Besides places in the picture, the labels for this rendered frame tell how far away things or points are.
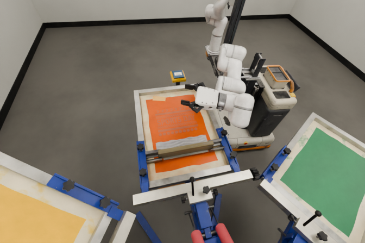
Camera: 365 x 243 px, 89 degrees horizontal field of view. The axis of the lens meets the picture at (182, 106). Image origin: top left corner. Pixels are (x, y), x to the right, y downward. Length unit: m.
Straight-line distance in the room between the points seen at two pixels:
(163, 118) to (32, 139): 1.88
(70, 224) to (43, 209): 0.12
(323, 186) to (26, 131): 3.06
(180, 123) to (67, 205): 0.82
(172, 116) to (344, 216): 1.20
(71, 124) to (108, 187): 1.02
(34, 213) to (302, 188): 1.38
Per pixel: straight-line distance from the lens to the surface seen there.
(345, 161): 1.75
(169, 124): 1.39
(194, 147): 1.19
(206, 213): 1.10
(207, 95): 0.83
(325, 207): 1.49
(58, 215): 1.00
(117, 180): 2.28
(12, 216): 1.00
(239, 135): 2.29
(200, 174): 1.20
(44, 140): 2.82
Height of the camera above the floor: 2.10
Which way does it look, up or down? 50 degrees down
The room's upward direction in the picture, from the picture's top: 6 degrees clockwise
